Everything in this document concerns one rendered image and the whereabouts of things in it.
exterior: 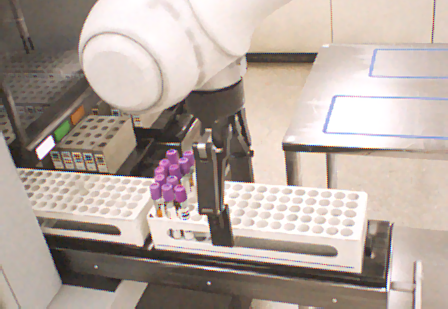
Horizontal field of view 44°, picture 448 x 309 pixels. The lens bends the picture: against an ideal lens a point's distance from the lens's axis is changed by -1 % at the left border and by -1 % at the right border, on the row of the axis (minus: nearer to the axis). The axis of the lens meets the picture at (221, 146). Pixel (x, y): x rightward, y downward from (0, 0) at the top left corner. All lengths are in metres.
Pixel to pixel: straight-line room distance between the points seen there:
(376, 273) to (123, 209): 0.37
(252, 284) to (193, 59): 0.43
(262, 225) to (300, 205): 0.06
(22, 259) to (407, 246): 1.06
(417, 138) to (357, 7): 2.09
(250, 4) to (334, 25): 2.66
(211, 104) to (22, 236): 0.34
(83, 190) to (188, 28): 0.51
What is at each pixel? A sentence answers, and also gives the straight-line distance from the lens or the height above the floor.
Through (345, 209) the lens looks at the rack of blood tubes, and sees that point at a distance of 0.77.
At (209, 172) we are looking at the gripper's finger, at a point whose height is 0.98.
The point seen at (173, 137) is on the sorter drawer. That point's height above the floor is 0.81.
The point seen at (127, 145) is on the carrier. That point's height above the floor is 0.84.
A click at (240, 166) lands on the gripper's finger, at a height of 0.90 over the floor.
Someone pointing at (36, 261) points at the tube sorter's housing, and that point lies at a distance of 0.88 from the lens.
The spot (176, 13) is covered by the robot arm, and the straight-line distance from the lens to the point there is 0.45.
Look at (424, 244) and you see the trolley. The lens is 1.61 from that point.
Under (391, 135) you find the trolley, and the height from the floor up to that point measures 0.82.
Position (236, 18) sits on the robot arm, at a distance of 0.46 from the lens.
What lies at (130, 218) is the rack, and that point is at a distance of 0.82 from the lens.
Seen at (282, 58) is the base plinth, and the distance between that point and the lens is 3.30.
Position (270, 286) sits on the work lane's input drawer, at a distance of 0.79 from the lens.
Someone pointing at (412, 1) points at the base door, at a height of 0.37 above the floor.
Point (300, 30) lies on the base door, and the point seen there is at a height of 0.21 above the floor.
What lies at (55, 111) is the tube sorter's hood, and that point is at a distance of 0.86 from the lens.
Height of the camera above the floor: 1.36
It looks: 32 degrees down
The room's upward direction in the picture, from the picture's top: 9 degrees counter-clockwise
